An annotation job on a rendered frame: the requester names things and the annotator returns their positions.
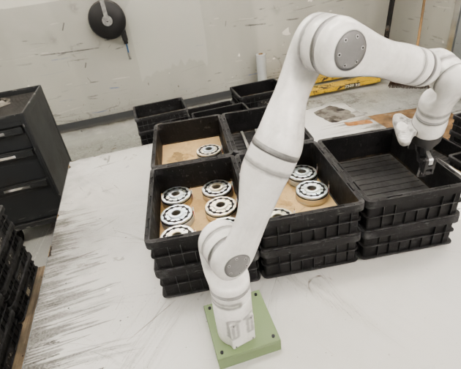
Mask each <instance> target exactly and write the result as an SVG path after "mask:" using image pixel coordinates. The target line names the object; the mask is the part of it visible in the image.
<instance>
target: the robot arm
mask: <svg viewBox="0 0 461 369"><path fill-rule="evenodd" d="M320 74H321V75H324V76H326V77H330V78H353V77H373V78H382V79H385V80H388V81H391V82H395V83H400V84H404V85H408V86H415V87H422V86H427V85H428V86H429V87H430V89H427V90H426V91H425V92H423V94H422V95H421V97H420V99H419V103H418V106H417V109H416V112H415V114H414V116H413V118H412V119H409V118H408V117H406V116H405V115H403V114H401V113H396V114H395V115H393V119H392V124H393V127H394V131H395V134H396V137H397V140H398V142H399V144H400V145H401V146H408V149H415V150H416V160H417V161H418V162H419V169H418V171H417V174H416V175H417V177H424V176H426V175H429V174H433V171H434V169H435V164H436V162H437V158H436V157H432V151H433V147H434V146H436V145H437V144H439V143H440V142H441V139H442V137H443V134H444V133H445V130H446V127H447V125H448V123H449V117H450V115H451V112H452V109H453V107H454V106H455V105H456V104H457V102H458V101H459V100H460V99H461V60H460V59H459V58H458V57H457V56H455V55H454V54H453V53H452V52H451V51H448V50H446V49H444V48H431V49H426V48H423V47H419V46H417V45H411V44H408V43H405V42H396V41H393V40H390V39H388V38H385V37H383V36H381V35H379V34H378V33H376V32H375V31H373V30H372V29H370V28H368V27H367V26H365V25H364V24H362V23H360V22H358V21H357V20H355V19H353V18H351V17H349V16H345V15H338V14H333V13H327V12H315V13H313V14H311V15H308V16H307V17H306V18H305V19H304V20H303V21H302V22H301V23H300V24H299V26H298V28H297V30H296V32H295V33H294V36H293V38H292V40H291V43H290V46H289V49H288V52H287V55H286V57H285V61H284V64H283V66H282V70H281V73H280V76H279V78H278V81H277V85H276V86H275V89H274V92H273V94H272V96H271V99H270V101H269V104H268V105H267V108H266V111H265V113H264V115H263V118H262V119H261V123H260V124H259V126H258V129H257V131H256V133H255V135H254V137H253V139H252V141H251V143H250V145H249V148H248V150H247V152H246V154H245V156H244V159H243V162H242V164H241V170H240V178H239V204H238V209H237V213H236V218H235V220H234V222H233V223H232V222H231V221H229V220H225V219H219V220H214V221H212V222H210V223H209V224H208V225H206V226H205V227H204V229H203V230H202V231H201V233H200V236H199V239H198V250H199V254H200V260H201V263H202V267H203V272H204V275H205V277H206V280H207V282H208V284H209V290H210V294H211V301H212V306H213V310H214V317H215V321H216V325H217V332H218V335H219V337H220V339H221V340H222V341H223V342H224V343H226V344H228V345H230V346H232V348H233V349H236V348H238V347H239V346H241V345H243V344H245V343H246V342H248V341H250V340H252V339H254V338H255V324H254V315H253V313H252V297H251V288H250V274H249V272H248V267H249V266H250V264H251V263H252V260H253V259H254V257H255V254H256V252H257V249H258V246H259V244H260V242H261V238H262V236H263V232H264V231H265V228H266V225H267V223H268V221H269V218H270V217H271V214H272V212H273V210H274V208H275V206H276V204H277V201H278V199H279V197H280V195H281V193H282V191H283V189H284V187H285V186H286V184H287V182H288V180H289V179H290V177H291V174H292V173H293V170H294V168H295V167H296V164H297V162H298V161H299V158H300V156H301V153H302V149H303V145H304V123H305V111H306V106H307V101H308V98H309V95H310V92H311V91H312V88H313V86H314V84H315V82H316V80H317V78H318V76H319V75H320ZM420 155H422V156H425V155H426V158H420ZM423 162H424V164H423V166H422V163H423Z"/></svg>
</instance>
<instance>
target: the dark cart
mask: <svg viewBox="0 0 461 369"><path fill-rule="evenodd" d="M2 97H6V98H10V101H9V103H11V104H9V105H5V106H3V107H0V205H3V206H4V208H5V211H4V213H5V214H6V215H7V219H8V220H9V221H12V222H13V224H14V225H15V227H14V230H15V231H17V235H18V237H21V238H22V240H23V241H24V234H23V231H22V230H23V229H27V228H33V227H36V226H41V225H45V224H48V223H53V222H56V218H57V214H58V211H59V205H60V202H61V196H62V193H63V189H64V183H65V180H66V176H67V171H68V167H69V164H70V162H71V161H72V160H71V158H70V155H69V153H68V151H67V148H66V146H65V144H64V141H63V138H62V136H61V133H60V132H59V129H58V126H57V124H56V121H55V119H54V117H53V114H52V112H51V109H50V106H49V104H48V101H47V100H46V97H45V94H44V92H43V90H42V87H41V85H37V86H30V87H26V88H21V89H13V90H9V91H5V92H0V98H2Z"/></svg>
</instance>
